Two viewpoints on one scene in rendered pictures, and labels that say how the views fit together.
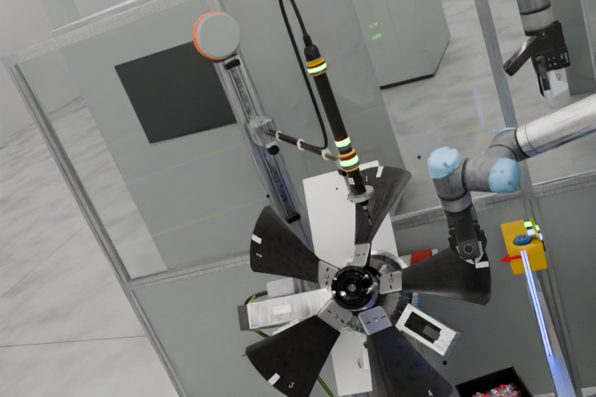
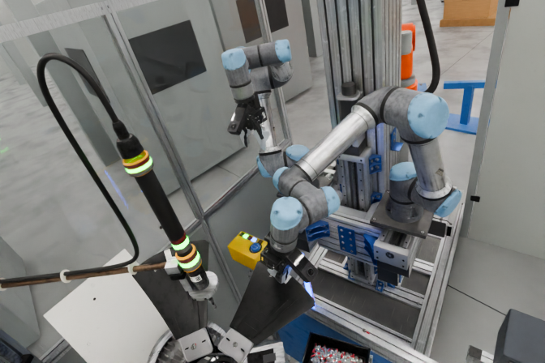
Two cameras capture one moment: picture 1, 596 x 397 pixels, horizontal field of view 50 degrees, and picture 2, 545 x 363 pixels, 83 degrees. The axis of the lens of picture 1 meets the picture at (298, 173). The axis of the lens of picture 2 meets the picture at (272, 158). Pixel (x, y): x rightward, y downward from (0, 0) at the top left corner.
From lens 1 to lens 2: 109 cm
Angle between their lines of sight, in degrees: 58
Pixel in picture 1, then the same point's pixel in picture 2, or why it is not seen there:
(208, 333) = not seen: outside the picture
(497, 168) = (328, 197)
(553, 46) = (255, 108)
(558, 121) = (330, 149)
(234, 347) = not seen: outside the picture
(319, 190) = (74, 313)
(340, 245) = (129, 350)
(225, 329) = not seen: outside the picture
